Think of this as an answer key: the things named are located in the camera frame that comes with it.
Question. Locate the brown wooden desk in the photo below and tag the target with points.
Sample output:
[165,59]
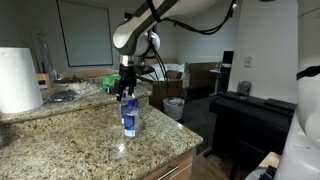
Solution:
[197,76]

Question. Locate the front blue-label water bottle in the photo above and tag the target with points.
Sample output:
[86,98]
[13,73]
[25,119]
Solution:
[131,116]

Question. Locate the black bowl on ledge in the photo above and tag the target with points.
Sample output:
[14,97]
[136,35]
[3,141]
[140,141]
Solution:
[63,96]

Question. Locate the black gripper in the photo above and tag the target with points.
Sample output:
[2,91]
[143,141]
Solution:
[128,78]

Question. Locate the white projector screen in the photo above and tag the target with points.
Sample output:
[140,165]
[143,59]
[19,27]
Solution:
[86,34]

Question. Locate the blue-cap water bottle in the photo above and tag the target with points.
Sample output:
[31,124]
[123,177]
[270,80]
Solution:
[123,107]

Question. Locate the white paper towel roll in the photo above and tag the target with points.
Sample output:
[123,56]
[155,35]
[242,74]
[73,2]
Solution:
[19,88]

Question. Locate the wooden counter drawer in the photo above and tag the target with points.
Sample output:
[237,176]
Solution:
[178,169]

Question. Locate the wall light switch plate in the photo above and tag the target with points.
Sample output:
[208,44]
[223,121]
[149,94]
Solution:
[248,61]

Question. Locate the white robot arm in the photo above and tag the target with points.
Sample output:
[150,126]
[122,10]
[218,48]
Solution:
[301,157]

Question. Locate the white waste bin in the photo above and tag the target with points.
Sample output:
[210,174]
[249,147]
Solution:
[173,107]

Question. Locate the black piano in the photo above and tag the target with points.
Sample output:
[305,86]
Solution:
[248,128]

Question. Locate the green tissue box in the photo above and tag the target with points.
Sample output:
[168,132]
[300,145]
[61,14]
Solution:
[108,81]

